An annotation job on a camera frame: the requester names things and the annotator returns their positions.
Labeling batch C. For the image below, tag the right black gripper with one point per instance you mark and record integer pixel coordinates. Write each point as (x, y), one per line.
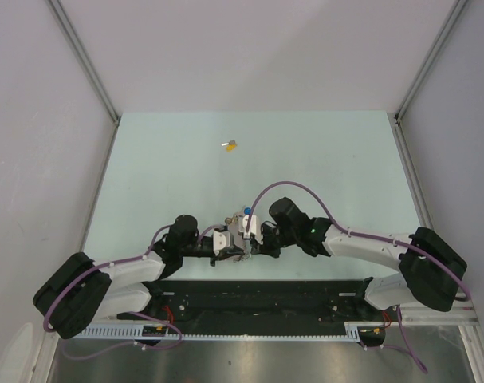
(264, 248)

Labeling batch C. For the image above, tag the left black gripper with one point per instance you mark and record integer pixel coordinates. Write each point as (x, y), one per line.
(212, 259)

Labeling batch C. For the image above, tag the metal key organizer red handle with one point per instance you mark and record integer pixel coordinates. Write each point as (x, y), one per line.
(240, 247)

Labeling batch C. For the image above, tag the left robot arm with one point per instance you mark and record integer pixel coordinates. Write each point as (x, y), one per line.
(83, 290)

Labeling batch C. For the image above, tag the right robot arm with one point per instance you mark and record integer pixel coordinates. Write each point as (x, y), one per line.
(426, 269)

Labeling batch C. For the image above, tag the key with yellow tag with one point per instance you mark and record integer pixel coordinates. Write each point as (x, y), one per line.
(229, 146)

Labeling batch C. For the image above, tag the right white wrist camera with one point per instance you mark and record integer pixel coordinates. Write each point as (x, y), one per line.
(251, 228)

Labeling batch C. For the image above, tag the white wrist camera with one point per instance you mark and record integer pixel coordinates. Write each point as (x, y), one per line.
(251, 228)
(221, 241)

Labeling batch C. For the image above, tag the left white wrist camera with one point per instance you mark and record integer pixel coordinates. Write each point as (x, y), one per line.
(221, 241)

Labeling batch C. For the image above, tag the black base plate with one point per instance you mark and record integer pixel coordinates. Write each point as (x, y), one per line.
(262, 308)

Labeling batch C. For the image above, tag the white slotted cable duct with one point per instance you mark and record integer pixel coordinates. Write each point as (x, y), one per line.
(139, 332)

